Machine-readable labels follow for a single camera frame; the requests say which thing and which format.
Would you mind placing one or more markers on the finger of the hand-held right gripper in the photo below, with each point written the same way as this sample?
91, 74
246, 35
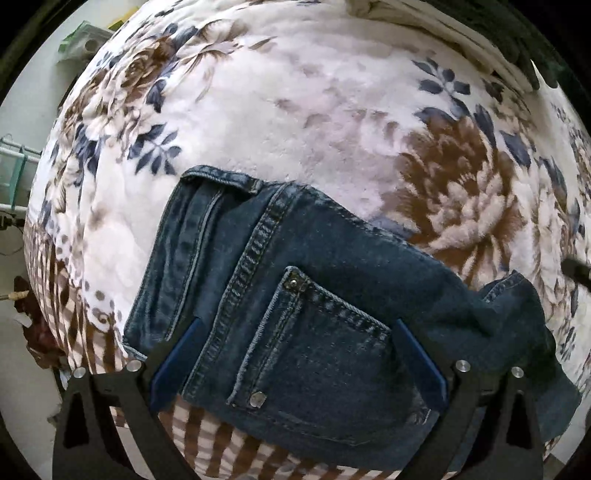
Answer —
578, 271

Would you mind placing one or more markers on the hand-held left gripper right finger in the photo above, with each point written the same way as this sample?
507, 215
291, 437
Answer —
418, 357

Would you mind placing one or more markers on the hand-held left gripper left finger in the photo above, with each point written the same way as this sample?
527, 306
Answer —
178, 360

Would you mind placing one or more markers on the blue denim pants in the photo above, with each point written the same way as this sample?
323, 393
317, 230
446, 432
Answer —
304, 323

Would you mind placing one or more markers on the dark red cloth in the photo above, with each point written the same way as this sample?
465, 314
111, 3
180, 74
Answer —
34, 323

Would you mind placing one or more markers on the floral fleece blanket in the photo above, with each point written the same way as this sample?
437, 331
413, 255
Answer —
295, 152

